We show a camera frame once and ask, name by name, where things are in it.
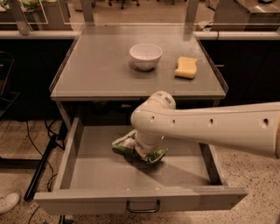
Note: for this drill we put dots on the green jalapeno chip bag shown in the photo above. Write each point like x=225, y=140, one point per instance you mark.
x=129, y=146

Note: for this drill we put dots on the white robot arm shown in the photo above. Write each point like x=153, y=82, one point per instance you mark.
x=253, y=128

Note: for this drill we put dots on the grey cabinet counter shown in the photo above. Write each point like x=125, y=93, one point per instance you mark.
x=99, y=68

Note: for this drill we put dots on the grey open drawer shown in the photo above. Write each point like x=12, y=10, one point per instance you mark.
x=92, y=179

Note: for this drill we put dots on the white ceramic bowl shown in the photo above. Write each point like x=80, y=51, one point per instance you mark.
x=145, y=56

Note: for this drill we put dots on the yellow sponge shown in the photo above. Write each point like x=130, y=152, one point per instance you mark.
x=187, y=67

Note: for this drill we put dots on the black office chair base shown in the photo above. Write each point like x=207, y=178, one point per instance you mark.
x=123, y=3

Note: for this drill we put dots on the black floor pole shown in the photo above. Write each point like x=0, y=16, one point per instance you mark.
x=30, y=192

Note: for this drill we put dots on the white sneaker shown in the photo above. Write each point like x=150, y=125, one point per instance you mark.
x=8, y=202

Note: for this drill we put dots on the black drawer handle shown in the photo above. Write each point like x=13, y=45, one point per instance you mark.
x=142, y=208

